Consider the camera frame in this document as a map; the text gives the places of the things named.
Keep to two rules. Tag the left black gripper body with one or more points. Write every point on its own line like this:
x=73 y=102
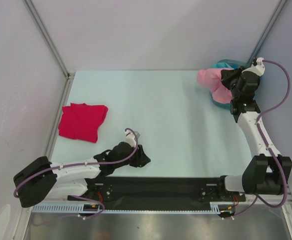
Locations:
x=134 y=160

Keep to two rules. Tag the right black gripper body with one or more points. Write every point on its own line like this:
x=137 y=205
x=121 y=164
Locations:
x=227 y=78

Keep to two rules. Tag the pink t shirt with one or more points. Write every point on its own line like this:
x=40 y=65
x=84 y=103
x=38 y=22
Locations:
x=211 y=79

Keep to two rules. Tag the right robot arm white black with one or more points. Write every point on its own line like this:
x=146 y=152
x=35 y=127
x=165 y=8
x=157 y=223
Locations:
x=268 y=171

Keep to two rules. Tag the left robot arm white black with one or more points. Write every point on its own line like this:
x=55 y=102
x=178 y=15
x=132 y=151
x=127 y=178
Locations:
x=44 y=180

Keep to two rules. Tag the light blue t shirt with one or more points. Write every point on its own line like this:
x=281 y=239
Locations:
x=221 y=65

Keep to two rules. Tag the teal plastic basket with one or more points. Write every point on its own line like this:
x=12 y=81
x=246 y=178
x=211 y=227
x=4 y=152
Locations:
x=244 y=88

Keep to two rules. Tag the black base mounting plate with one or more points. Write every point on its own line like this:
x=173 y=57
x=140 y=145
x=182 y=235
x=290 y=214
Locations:
x=160 y=193

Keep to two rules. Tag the red folded t shirt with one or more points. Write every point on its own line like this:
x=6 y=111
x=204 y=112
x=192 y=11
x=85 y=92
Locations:
x=80 y=121

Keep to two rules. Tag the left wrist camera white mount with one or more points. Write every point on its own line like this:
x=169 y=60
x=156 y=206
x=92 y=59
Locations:
x=131 y=137

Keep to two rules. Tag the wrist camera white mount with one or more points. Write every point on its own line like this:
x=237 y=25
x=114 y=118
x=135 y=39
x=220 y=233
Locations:
x=257 y=66
x=131 y=137

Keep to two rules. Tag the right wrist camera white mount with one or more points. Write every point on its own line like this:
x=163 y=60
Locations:
x=257 y=66

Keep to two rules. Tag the slotted cable duct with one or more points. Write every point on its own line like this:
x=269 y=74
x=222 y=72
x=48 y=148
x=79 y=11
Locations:
x=86 y=208

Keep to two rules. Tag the right aluminium frame post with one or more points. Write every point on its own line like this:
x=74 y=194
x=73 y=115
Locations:
x=269 y=26

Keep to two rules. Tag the aluminium frame post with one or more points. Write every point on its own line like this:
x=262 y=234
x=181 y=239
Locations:
x=269 y=26
x=34 y=14

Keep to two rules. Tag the left aluminium frame post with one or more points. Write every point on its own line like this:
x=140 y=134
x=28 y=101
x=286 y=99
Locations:
x=34 y=14

